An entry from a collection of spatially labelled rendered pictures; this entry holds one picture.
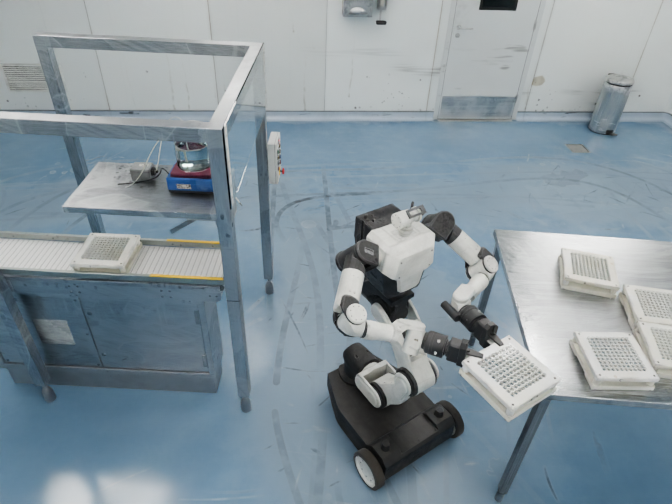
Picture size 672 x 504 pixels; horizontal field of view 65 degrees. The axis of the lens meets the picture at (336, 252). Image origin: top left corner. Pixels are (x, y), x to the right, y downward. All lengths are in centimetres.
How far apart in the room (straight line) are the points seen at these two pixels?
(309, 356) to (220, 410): 63
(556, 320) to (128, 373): 224
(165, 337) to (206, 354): 23
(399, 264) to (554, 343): 77
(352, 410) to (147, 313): 116
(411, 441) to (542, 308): 91
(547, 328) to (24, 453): 264
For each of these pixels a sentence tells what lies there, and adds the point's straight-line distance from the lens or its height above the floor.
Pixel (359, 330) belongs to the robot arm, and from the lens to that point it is 193.
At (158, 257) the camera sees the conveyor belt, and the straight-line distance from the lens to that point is 272.
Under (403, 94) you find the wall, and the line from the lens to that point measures 626.
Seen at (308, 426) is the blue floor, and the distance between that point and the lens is 304.
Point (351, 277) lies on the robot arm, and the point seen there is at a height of 123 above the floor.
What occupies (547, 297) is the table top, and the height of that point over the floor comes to 88.
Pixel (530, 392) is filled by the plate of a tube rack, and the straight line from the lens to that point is 198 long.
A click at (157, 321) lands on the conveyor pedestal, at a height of 57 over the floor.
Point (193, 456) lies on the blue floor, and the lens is 300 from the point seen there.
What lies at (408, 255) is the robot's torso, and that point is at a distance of 212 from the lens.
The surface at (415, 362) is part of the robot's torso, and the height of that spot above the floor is 69.
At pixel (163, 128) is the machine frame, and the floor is 169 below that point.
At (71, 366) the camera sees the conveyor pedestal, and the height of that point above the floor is 19.
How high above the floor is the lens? 253
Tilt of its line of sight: 38 degrees down
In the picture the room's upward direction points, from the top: 3 degrees clockwise
